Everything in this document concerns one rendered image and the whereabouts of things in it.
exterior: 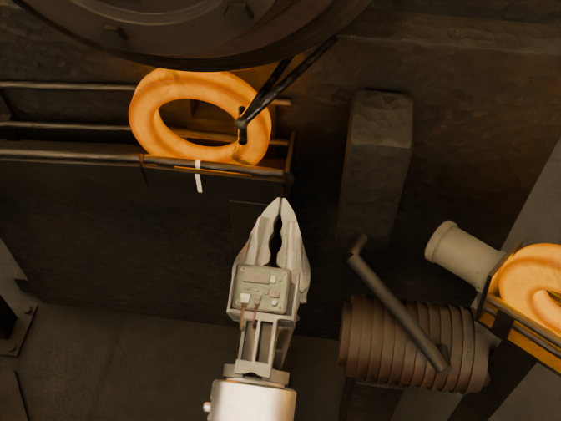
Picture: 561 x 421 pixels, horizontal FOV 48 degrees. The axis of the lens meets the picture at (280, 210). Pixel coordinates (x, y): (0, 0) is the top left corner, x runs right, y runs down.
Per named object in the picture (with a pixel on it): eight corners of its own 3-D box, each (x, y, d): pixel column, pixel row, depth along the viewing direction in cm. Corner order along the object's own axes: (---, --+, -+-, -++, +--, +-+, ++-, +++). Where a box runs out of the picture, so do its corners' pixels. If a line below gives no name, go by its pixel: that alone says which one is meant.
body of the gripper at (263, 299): (303, 265, 67) (289, 382, 63) (304, 281, 75) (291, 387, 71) (231, 256, 67) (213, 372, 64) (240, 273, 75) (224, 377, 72)
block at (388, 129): (340, 192, 102) (354, 80, 82) (390, 198, 101) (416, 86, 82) (334, 248, 96) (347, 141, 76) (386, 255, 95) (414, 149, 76)
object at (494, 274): (503, 284, 86) (520, 235, 78) (507, 286, 86) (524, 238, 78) (473, 320, 83) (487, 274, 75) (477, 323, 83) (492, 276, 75)
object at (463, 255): (447, 238, 88) (452, 210, 83) (505, 273, 83) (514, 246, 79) (422, 266, 85) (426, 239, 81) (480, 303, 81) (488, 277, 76)
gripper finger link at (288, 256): (307, 188, 71) (297, 268, 68) (307, 205, 77) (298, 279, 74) (280, 185, 71) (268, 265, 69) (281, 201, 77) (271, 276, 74)
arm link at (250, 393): (292, 430, 71) (207, 418, 71) (298, 385, 72) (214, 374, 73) (290, 433, 62) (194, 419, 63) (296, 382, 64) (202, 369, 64)
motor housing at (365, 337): (326, 398, 139) (347, 276, 96) (427, 411, 138) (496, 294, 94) (320, 459, 132) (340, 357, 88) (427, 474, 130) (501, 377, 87)
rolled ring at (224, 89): (266, 88, 75) (270, 69, 77) (114, 73, 77) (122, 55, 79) (268, 184, 90) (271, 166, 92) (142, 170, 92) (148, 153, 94)
